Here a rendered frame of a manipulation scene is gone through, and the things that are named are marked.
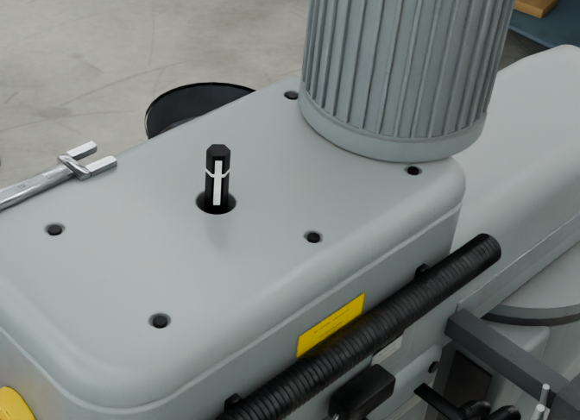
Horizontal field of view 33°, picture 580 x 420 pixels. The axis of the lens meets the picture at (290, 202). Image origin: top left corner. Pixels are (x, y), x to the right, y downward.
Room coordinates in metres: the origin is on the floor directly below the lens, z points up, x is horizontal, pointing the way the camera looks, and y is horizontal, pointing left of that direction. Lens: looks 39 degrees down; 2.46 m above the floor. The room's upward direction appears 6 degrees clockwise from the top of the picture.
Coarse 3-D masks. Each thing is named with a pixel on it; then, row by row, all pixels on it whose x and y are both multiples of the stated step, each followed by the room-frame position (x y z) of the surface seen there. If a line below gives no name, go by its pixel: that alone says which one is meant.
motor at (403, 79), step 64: (320, 0) 0.86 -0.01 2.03; (384, 0) 0.80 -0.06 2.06; (448, 0) 0.80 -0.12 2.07; (512, 0) 0.86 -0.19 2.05; (320, 64) 0.85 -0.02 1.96; (384, 64) 0.80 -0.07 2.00; (448, 64) 0.81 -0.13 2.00; (320, 128) 0.83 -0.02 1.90; (384, 128) 0.80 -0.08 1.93; (448, 128) 0.81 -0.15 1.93
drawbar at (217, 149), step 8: (216, 144) 0.71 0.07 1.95; (208, 152) 0.70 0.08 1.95; (216, 152) 0.70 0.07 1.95; (224, 152) 0.70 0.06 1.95; (208, 160) 0.70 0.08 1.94; (216, 160) 0.70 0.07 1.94; (224, 160) 0.70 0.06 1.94; (208, 168) 0.70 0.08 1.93; (224, 168) 0.70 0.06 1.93; (208, 176) 0.70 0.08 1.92; (208, 184) 0.70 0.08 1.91; (224, 184) 0.70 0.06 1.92; (208, 192) 0.70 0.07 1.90; (224, 192) 0.70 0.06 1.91; (208, 200) 0.70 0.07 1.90; (224, 200) 0.70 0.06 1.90; (208, 208) 0.70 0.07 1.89; (216, 208) 0.70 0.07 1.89; (224, 208) 0.70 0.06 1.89
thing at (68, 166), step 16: (96, 144) 0.76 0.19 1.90; (64, 160) 0.73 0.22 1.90; (112, 160) 0.74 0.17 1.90; (32, 176) 0.70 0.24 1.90; (48, 176) 0.71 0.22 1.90; (64, 176) 0.71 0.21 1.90; (80, 176) 0.71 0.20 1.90; (0, 192) 0.68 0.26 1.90; (16, 192) 0.68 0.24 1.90; (32, 192) 0.68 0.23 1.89; (0, 208) 0.66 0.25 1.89
